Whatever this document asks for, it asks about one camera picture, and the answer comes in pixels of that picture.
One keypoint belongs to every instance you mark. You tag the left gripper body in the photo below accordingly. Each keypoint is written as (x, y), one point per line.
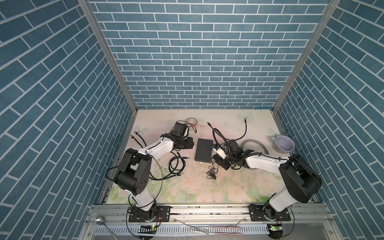
(185, 142)

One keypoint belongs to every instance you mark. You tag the aluminium mounting rail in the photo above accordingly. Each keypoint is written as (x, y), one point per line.
(211, 222)

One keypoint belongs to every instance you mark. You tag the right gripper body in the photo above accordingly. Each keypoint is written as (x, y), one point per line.
(231, 159)

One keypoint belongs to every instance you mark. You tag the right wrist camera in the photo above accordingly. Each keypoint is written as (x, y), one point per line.
(222, 153)

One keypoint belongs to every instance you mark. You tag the black power adapter with cord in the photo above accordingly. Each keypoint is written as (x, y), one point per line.
(212, 170)

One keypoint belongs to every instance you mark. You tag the lavender ceramic mug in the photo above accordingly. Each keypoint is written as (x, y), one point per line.
(283, 144)

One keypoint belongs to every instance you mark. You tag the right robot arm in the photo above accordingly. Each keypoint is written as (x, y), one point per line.
(301, 181)

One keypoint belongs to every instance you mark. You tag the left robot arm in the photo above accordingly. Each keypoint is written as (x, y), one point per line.
(133, 172)

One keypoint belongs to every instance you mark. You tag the clear tape roll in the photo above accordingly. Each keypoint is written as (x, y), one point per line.
(193, 121)

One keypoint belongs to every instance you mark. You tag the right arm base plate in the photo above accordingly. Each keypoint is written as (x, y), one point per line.
(260, 213)

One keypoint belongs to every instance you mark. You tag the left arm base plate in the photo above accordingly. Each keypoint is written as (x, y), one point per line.
(137, 215)

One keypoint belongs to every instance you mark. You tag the black network switch box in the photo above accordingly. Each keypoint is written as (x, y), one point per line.
(204, 151)

